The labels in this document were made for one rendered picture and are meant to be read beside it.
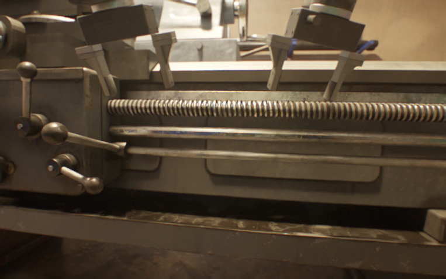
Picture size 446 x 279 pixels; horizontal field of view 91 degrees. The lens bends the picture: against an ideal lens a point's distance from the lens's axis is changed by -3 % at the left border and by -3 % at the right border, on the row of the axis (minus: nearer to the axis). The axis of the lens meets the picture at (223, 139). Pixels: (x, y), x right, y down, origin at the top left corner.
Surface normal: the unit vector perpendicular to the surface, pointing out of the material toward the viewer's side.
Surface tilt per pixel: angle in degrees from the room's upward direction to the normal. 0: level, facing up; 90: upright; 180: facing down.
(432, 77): 90
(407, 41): 90
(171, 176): 90
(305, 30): 114
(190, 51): 90
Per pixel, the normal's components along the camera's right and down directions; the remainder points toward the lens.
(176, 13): -0.13, -0.26
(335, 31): 0.10, 0.47
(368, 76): -0.15, 0.07
